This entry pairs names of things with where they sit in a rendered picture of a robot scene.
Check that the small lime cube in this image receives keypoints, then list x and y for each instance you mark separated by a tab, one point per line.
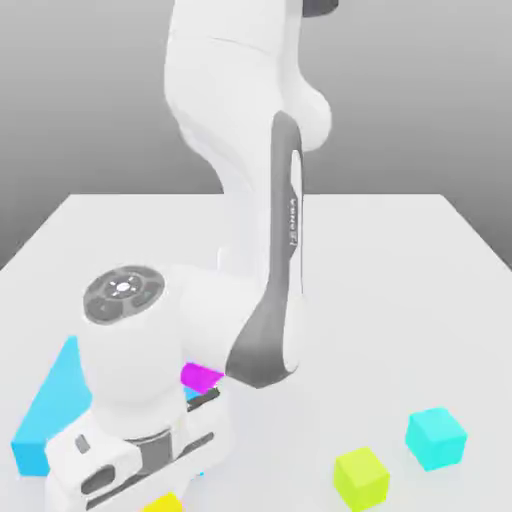
360	478

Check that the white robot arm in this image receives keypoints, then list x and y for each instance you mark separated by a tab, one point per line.
224	120

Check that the small yellow cube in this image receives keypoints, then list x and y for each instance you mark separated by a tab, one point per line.
164	504

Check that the small magenta cube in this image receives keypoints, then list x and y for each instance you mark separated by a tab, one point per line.
198	378

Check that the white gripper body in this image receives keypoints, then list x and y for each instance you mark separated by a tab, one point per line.
200	452

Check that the small cyan cube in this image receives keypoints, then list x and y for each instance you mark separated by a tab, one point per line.
436	438

